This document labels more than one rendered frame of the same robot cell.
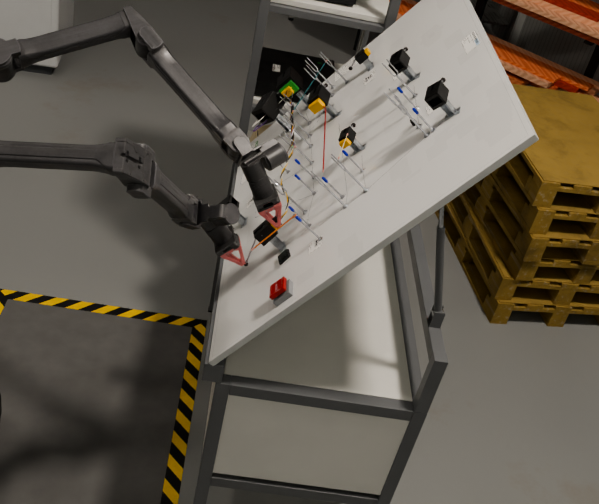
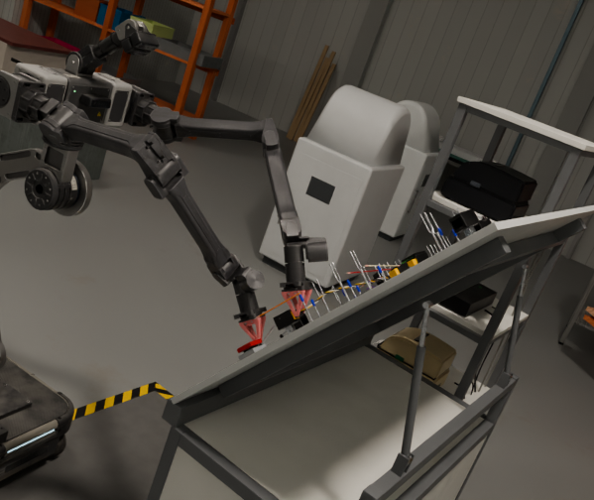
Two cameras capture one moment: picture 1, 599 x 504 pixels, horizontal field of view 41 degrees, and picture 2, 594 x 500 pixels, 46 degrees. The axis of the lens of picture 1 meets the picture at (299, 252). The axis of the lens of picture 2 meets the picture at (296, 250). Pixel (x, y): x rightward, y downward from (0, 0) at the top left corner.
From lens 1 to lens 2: 110 cm
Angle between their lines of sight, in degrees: 36
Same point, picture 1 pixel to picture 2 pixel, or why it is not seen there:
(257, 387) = (201, 448)
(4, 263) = (175, 371)
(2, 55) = (163, 117)
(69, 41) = (215, 126)
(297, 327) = (290, 439)
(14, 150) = (87, 125)
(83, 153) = (123, 136)
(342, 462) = not seen: outside the picture
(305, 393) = (239, 477)
